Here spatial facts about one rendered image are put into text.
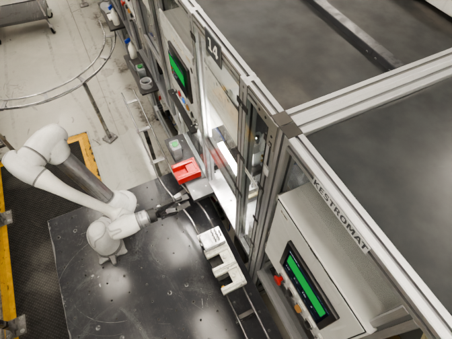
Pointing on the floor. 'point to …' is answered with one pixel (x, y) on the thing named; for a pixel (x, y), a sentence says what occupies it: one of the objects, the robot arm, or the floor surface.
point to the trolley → (25, 13)
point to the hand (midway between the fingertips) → (184, 202)
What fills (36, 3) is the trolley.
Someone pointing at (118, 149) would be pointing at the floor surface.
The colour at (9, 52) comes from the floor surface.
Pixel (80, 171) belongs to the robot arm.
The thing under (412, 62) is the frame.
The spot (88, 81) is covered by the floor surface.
